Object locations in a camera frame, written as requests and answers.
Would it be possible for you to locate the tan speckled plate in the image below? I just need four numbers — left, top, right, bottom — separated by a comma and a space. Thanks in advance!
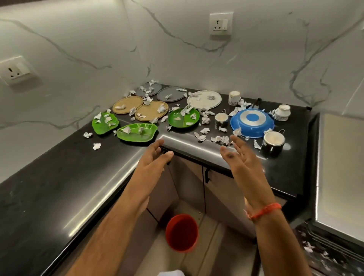
134, 101, 169, 122
112, 96, 144, 115

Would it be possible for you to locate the person's left hand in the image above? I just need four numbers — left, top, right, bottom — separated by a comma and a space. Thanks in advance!
126, 138, 174, 204

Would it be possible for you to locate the orange thread wristband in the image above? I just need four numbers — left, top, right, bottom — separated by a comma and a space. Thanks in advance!
244, 202, 282, 222

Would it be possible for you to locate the large black steel cup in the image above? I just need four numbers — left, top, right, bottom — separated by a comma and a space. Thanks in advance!
259, 129, 286, 158

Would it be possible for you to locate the person's left forearm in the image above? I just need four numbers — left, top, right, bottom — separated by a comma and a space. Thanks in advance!
65, 189, 150, 276

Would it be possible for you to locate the red plastic bucket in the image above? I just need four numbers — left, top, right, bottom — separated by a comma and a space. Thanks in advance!
165, 213, 199, 254

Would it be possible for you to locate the round green plate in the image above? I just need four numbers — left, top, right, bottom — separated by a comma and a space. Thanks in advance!
168, 107, 201, 129

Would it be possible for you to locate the person's right forearm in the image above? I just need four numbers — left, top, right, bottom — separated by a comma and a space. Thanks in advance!
251, 209, 312, 276

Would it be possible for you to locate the blue frying pan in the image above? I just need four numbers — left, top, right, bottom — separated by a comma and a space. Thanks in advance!
229, 98, 275, 139

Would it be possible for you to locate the white patterned ceramic jar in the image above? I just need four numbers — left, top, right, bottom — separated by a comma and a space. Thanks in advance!
272, 104, 292, 122

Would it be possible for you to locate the white plate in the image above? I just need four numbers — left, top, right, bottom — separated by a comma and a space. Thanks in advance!
187, 90, 222, 111

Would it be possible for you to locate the person's right hand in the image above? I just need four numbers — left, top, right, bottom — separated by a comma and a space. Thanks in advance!
220, 134, 276, 213

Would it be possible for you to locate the silver dishwasher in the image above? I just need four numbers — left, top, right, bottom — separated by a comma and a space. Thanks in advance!
294, 112, 364, 276

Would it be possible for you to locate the white wall socket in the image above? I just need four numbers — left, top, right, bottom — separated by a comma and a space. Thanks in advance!
0, 55, 32, 86
209, 12, 234, 36

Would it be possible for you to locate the small black steel cup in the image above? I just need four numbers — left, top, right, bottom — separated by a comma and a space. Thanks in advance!
214, 109, 229, 129

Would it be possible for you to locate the grey speckled plate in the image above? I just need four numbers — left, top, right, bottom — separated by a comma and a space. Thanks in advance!
134, 82, 163, 98
156, 86, 187, 103

